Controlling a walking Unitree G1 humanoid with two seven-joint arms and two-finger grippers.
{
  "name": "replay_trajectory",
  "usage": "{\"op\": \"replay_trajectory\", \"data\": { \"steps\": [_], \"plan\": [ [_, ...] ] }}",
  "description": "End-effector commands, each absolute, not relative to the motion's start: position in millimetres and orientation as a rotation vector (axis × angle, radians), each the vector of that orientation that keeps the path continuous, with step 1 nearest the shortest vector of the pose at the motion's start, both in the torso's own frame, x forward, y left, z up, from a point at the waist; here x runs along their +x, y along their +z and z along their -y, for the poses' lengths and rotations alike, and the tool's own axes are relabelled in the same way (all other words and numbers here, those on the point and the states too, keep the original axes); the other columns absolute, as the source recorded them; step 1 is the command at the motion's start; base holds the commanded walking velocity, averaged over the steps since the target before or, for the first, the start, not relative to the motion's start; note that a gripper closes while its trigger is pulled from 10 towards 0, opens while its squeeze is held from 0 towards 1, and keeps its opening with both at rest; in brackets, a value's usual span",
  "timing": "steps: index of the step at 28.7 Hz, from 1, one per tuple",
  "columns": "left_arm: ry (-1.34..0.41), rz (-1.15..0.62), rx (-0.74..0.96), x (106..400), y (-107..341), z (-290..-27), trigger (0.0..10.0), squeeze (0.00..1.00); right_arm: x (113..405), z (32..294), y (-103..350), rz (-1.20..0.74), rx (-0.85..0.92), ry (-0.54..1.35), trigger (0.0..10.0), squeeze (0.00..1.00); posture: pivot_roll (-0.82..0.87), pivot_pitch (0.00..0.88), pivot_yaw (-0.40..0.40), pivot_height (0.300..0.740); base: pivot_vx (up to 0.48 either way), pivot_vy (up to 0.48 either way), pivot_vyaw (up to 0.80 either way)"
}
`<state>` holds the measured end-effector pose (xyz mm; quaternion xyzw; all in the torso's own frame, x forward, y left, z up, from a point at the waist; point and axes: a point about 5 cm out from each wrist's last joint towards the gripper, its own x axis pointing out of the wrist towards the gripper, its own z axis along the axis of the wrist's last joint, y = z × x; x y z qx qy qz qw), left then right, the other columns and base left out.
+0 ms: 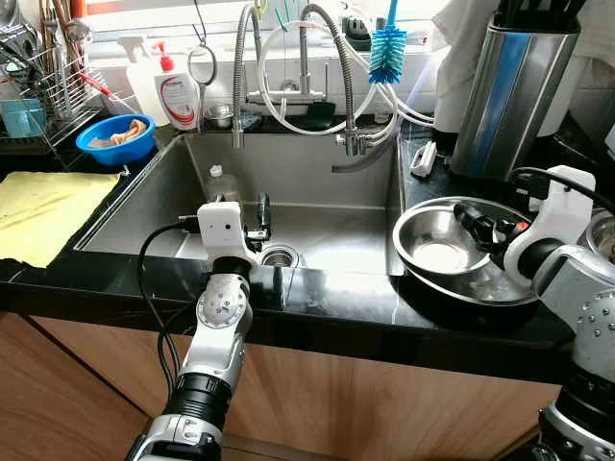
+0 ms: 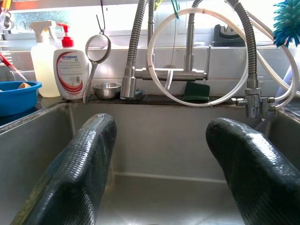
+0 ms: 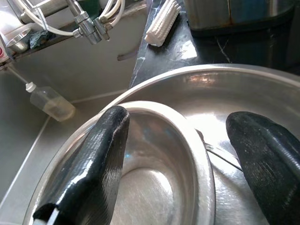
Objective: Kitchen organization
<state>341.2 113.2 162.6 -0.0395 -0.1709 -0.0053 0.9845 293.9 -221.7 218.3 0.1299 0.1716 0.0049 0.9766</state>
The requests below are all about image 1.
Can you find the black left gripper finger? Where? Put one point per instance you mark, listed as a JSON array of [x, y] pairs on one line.
[[264, 209]]

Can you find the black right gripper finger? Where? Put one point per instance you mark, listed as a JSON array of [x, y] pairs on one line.
[[468, 215], [480, 235]]

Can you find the small stainless steel bowl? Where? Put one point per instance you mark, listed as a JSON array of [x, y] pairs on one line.
[[432, 248]]

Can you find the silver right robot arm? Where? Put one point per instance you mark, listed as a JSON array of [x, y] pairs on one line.
[[577, 298]]

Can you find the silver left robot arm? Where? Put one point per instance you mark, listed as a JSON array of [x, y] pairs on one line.
[[216, 327]]

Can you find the steel sink drain strainer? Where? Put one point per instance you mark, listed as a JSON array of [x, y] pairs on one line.
[[279, 256]]

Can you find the clear plastic bottle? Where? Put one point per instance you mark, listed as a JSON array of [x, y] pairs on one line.
[[223, 184]]

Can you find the large stainless steel bowl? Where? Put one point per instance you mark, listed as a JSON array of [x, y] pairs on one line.
[[471, 290]]

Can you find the stainless steel sink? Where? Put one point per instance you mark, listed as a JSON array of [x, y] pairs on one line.
[[317, 182]]

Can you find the small white plastic holder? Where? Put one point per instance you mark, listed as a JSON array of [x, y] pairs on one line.
[[424, 160]]

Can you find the teal scrub pad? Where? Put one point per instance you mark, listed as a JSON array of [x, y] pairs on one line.
[[248, 121]]

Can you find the wide stainless steel plate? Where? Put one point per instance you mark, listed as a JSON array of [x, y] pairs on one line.
[[601, 252]]

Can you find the tiny steel bowl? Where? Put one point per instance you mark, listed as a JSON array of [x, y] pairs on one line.
[[219, 115]]

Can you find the dark green sponge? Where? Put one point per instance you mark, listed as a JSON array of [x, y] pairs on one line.
[[320, 115]]

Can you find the white water tube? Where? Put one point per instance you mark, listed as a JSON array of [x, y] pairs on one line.
[[259, 82], [413, 113]]

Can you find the steel knife block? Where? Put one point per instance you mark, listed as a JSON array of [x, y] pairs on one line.
[[509, 96]]

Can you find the white dish soap bottle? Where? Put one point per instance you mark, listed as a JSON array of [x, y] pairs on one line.
[[180, 96]]

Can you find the steel faucet mixer pipe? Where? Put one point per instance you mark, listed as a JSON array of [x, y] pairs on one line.
[[305, 58]]

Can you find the blue plastic bowl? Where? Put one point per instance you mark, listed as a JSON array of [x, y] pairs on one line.
[[115, 156]]

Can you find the beige rag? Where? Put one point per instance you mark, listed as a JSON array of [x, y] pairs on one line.
[[125, 133]]

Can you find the white spray bottle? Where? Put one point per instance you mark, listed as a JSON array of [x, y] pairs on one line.
[[144, 82]]

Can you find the blue bottle brush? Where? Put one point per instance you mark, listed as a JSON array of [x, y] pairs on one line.
[[387, 53]]

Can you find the small black device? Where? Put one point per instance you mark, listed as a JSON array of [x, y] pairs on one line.
[[356, 31]]

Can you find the yellow cloth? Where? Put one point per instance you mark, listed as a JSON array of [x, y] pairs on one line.
[[48, 211]]

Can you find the brown wooden cabinet door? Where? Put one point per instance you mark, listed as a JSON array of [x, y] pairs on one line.
[[48, 403], [365, 413]]

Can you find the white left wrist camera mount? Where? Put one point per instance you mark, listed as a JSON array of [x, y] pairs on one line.
[[223, 229]]

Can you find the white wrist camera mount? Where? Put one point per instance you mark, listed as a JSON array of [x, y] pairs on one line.
[[223, 229], [557, 216]]

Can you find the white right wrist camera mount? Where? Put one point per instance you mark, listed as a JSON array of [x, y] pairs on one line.
[[557, 216]]

